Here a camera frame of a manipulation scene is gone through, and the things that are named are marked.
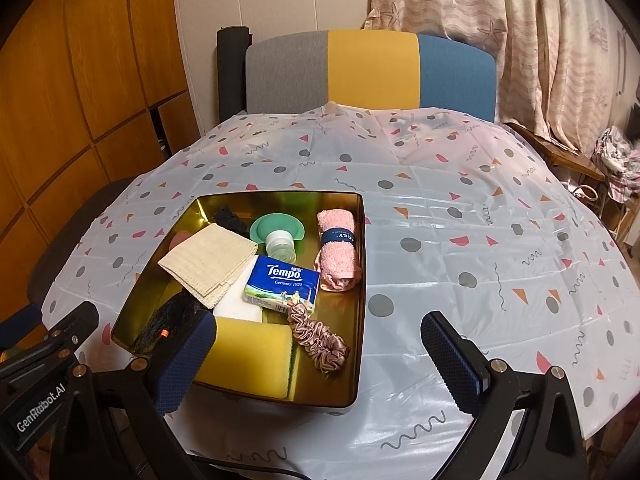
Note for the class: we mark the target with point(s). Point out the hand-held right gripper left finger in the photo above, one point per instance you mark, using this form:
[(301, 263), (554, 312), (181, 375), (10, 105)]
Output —
[(185, 360)]

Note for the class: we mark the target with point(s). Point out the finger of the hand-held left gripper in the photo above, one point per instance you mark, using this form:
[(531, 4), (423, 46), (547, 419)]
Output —
[(75, 325)]

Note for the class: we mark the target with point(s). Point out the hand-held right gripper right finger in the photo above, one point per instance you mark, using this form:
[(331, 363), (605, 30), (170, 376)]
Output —
[(450, 355)]

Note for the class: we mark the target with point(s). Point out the yellow green scouring sponge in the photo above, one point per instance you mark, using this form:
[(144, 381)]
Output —
[(250, 355)]

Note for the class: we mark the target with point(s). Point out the white foam sponge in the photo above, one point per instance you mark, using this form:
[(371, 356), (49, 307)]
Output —
[(237, 310)]

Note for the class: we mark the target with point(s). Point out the beige cloth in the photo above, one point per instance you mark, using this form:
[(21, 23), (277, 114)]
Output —
[(210, 260)]

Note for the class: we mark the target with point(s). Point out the gold tin box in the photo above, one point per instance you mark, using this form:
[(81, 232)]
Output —
[(345, 320)]

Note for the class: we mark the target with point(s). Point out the blue tissue pack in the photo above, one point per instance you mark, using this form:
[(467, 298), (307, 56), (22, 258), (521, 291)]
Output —
[(280, 282)]

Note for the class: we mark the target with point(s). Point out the pink satin scrunchie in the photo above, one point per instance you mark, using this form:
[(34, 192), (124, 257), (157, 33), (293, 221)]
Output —
[(320, 342)]

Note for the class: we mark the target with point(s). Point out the pink towel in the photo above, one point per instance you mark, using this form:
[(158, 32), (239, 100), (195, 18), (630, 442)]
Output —
[(337, 260)]

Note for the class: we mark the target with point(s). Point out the black lace cloth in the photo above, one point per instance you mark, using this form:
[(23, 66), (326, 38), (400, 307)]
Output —
[(229, 217)]

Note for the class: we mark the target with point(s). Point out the blue padded seat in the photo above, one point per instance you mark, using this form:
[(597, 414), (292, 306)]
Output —
[(17, 327)]

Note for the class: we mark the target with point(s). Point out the patterned white tablecloth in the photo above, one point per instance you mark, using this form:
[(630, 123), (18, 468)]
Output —
[(450, 185)]

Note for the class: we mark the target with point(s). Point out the wooden side table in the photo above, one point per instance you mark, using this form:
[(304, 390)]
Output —
[(555, 152)]

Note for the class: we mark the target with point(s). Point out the wooden wardrobe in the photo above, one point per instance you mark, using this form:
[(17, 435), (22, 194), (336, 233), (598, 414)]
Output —
[(75, 85)]

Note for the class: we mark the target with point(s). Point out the pile of clothes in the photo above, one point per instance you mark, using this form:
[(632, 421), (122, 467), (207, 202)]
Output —
[(617, 160)]

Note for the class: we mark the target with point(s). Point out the black rolled mat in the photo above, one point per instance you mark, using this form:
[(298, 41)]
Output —
[(232, 75)]

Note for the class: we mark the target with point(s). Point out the grey yellow blue chair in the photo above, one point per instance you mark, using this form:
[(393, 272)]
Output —
[(370, 70)]

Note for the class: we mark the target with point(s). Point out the pink patterned curtain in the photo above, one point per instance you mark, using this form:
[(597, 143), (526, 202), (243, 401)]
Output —
[(525, 35)]

